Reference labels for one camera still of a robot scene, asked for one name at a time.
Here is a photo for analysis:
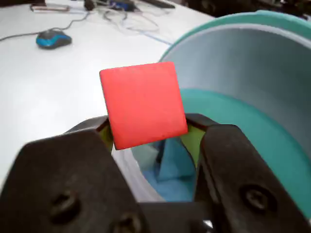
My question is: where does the red lego block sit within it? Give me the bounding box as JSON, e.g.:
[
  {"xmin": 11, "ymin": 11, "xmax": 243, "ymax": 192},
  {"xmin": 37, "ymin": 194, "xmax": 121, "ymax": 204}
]
[{"xmin": 99, "ymin": 61, "xmax": 189, "ymax": 150}]

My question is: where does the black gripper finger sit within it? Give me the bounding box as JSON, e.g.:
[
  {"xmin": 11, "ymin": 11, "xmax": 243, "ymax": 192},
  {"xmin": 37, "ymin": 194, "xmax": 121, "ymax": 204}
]
[
  {"xmin": 181, "ymin": 113, "xmax": 311, "ymax": 233},
  {"xmin": 0, "ymin": 116, "xmax": 149, "ymax": 233}
]

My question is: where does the blue usb hub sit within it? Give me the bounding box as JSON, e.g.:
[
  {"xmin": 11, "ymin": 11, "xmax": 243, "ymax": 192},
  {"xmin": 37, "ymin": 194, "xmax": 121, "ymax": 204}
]
[{"xmin": 109, "ymin": 0, "xmax": 137, "ymax": 12}]

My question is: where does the brown flat strip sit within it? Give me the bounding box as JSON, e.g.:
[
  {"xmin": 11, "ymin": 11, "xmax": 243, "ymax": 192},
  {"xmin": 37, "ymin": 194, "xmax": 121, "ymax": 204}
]
[{"xmin": 30, "ymin": 4, "xmax": 71, "ymax": 13}]

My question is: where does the grey mouse cable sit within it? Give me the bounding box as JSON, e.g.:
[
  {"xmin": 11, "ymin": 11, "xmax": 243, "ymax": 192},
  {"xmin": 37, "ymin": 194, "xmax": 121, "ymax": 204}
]
[{"xmin": 54, "ymin": 11, "xmax": 90, "ymax": 31}]

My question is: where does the blue and black computer mouse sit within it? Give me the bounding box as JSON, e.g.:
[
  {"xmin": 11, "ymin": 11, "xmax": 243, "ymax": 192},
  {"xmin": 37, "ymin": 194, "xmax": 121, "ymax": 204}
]
[{"xmin": 35, "ymin": 29, "xmax": 73, "ymax": 50}]

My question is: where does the teal whale-shaped lidded bin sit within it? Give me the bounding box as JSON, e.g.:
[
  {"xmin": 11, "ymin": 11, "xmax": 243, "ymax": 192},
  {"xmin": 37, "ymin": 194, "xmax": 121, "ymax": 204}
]
[{"xmin": 110, "ymin": 9, "xmax": 311, "ymax": 219}]

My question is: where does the white cable bundle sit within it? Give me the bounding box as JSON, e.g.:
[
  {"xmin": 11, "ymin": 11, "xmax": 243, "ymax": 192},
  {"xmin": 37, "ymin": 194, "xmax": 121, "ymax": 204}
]
[{"xmin": 97, "ymin": 7, "xmax": 175, "ymax": 47}]

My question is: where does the thin grey cable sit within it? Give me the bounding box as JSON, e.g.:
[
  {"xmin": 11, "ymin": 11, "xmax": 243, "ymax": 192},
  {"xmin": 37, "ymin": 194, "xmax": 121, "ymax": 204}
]
[{"xmin": 0, "ymin": 31, "xmax": 41, "ymax": 42}]

